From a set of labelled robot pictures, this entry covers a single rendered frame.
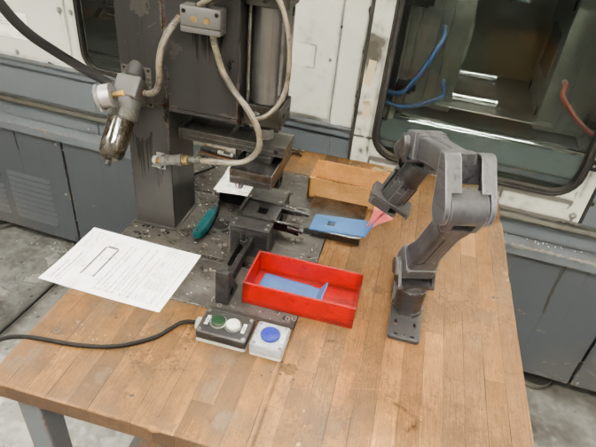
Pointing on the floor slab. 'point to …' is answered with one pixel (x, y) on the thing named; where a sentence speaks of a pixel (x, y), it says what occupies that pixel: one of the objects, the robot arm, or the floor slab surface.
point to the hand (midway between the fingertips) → (370, 223)
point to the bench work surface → (295, 360)
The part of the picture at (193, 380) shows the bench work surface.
